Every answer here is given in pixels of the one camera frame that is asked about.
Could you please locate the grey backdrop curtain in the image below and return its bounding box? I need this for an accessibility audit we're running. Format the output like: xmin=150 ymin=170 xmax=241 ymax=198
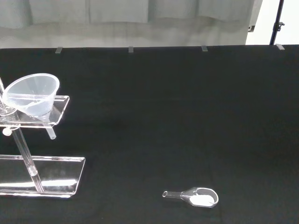
xmin=0 ymin=0 xmax=263 ymax=49

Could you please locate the black bench cloth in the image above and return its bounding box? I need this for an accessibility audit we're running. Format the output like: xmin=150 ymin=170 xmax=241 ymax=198
xmin=0 ymin=43 xmax=299 ymax=224

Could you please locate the glass weighing funnel with powder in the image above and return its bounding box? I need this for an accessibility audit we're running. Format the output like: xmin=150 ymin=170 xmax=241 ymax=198
xmin=162 ymin=187 xmax=219 ymax=208

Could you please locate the black tripod pole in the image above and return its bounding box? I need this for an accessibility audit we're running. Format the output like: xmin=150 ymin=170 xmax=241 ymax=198
xmin=269 ymin=0 xmax=286 ymax=45

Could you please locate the clear acrylic funnel stand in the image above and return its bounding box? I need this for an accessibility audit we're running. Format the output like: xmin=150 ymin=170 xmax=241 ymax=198
xmin=0 ymin=77 xmax=86 ymax=199

